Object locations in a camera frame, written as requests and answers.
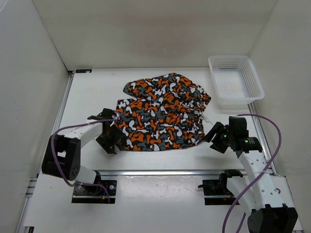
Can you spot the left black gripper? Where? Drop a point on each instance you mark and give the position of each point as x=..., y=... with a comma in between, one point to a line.
x=107, y=145

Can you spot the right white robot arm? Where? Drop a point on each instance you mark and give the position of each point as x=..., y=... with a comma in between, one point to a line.
x=264, y=209

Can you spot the dark blue label sticker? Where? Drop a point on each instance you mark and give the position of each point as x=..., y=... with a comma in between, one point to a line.
x=83, y=71

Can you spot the aluminium front rail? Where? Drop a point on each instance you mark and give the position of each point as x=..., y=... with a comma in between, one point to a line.
x=158, y=172

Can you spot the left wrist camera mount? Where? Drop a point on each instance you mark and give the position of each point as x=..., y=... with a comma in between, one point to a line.
x=106, y=115

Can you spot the camouflage patterned shorts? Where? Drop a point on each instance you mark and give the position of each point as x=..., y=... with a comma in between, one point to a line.
x=162, y=113

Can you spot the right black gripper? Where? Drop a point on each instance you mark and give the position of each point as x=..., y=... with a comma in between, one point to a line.
x=216, y=145

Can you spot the left aluminium side rail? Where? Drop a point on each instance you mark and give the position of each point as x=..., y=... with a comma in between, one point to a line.
x=47, y=112

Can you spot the white plastic basket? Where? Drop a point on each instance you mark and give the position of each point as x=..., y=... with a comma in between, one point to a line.
x=235, y=80

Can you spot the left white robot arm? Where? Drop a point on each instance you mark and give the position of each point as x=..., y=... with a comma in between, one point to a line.
x=63, y=153

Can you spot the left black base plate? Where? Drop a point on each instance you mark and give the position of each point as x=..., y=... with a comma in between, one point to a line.
x=94, y=194

